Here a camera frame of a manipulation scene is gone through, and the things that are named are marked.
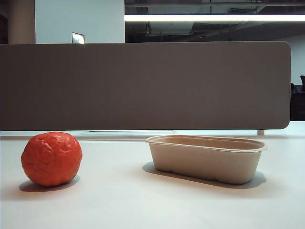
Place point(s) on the long white ceiling light strip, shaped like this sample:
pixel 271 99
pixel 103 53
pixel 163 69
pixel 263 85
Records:
pixel 214 18

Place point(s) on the grey-brown desk divider panel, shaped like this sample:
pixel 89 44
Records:
pixel 143 86

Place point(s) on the beige paper lunchbox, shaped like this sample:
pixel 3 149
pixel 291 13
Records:
pixel 205 164

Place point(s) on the wrinkled orange fruit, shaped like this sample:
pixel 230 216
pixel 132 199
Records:
pixel 51 158

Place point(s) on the white wall switch plate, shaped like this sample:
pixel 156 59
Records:
pixel 78 38

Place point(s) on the black office chair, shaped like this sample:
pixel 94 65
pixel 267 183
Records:
pixel 299 102

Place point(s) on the white divider support foot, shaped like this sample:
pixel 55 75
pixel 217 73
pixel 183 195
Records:
pixel 261 132

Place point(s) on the beige round column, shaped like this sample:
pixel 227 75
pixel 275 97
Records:
pixel 21 21

